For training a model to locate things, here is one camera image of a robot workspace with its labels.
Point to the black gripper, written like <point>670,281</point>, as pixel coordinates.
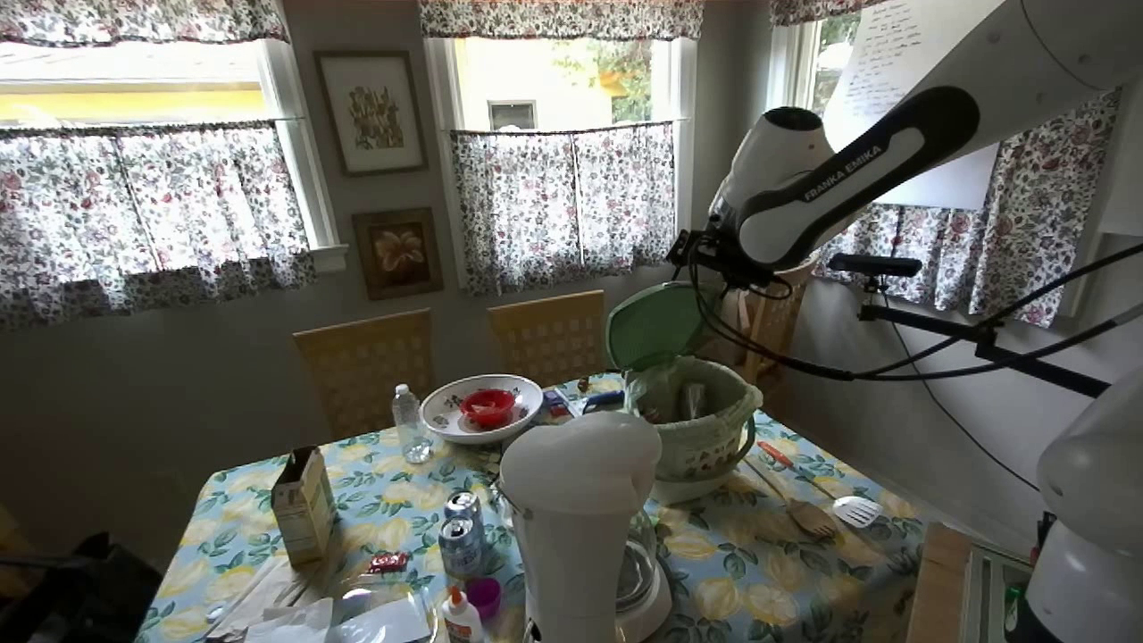
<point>717,260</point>

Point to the white bin with green lid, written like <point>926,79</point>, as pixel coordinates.
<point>702,449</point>

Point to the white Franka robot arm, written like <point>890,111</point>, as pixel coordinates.
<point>833,180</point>

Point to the floral cafe curtain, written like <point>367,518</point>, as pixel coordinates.
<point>1039,236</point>
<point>558,202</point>
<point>145,217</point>

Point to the wooden lattice chair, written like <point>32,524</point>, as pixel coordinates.
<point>548,335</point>
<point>361,370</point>

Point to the wooden spoon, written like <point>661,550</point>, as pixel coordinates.
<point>805,512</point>

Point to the white sheet with writing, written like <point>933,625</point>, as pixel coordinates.
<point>888,46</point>

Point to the floral valance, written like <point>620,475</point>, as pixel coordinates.
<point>129,18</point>
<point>558,17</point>

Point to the small white flat item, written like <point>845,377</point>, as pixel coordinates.
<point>859,512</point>

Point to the white coffee maker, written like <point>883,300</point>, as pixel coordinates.
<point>576,524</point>

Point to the yellow floral tablecloth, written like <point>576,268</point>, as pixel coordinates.
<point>738,572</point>

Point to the dark framed flower picture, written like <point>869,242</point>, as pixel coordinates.
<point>399,250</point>

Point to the clear water bottle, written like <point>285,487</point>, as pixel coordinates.
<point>413,430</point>

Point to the framed botanical print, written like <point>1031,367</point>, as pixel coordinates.
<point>374,111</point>

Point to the wooden bench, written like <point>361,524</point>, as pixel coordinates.
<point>938,591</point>

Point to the small purple cup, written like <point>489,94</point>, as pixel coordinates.
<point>483,597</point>

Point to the white glue bottle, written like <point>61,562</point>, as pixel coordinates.
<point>461,619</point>

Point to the small red wrapper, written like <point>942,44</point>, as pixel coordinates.
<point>391,562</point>

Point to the clear plastic sheets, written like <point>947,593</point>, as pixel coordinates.
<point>323,611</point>

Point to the black handbag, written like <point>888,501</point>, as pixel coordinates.
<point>74,593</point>

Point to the black stereo camera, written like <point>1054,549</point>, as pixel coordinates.
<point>877,267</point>

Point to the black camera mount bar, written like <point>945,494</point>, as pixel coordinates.
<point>1014,354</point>

